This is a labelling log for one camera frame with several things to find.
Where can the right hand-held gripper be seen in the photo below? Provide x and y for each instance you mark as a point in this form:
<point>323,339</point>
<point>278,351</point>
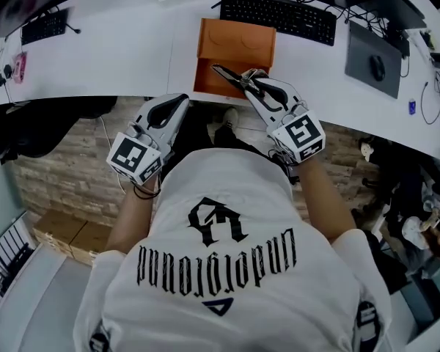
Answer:
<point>300,134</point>

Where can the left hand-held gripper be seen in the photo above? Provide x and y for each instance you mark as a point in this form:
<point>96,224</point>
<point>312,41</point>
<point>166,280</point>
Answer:
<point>133,156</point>

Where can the small metal tool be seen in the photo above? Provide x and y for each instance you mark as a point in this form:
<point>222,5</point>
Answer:
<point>238,78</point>

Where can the orange container box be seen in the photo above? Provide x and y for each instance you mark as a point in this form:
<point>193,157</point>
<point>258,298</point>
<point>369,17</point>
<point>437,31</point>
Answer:
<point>234,39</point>

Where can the person's left forearm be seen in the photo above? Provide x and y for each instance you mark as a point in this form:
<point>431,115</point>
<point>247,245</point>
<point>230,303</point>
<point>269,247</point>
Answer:
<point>132,218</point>

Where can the person's right forearm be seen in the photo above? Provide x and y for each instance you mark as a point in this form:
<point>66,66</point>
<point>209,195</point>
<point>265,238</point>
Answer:
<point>324,200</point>

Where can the person's black trousers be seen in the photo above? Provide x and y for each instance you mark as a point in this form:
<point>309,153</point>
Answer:
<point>194,134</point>

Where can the person's white shoe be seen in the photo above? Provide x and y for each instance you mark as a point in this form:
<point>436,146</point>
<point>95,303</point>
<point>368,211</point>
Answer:
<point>231,117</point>

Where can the black wrist bands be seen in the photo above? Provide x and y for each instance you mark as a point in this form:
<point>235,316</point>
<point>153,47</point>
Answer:
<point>146,193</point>

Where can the large black keyboard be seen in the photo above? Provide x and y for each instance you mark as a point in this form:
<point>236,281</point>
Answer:
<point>278,15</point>

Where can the black computer mouse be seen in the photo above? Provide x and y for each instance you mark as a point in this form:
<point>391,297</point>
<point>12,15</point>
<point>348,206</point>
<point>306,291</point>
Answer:
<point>377,67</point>

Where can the grey mouse pad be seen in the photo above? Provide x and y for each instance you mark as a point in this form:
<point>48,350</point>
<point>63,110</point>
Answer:
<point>366,42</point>

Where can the black office chair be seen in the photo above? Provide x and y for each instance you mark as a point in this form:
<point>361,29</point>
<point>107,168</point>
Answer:
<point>40,123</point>

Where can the small blue item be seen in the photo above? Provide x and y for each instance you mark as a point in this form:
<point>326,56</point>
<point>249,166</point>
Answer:
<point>412,108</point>

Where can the stack of cardboard boxes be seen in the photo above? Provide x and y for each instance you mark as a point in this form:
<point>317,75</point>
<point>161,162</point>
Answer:
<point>73,235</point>

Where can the small black keyboard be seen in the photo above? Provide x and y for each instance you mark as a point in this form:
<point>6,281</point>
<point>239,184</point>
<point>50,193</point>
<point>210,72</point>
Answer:
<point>44,26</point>

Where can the pink small device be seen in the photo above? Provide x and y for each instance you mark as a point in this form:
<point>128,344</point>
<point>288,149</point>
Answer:
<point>20,67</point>

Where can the dark laptop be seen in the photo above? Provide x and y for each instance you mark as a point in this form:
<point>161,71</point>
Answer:
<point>396,9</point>

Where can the person's white printed shirt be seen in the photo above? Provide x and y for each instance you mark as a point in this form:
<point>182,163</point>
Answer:
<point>223,277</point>

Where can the black computer monitor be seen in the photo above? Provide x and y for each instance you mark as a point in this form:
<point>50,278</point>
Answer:
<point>18,2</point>

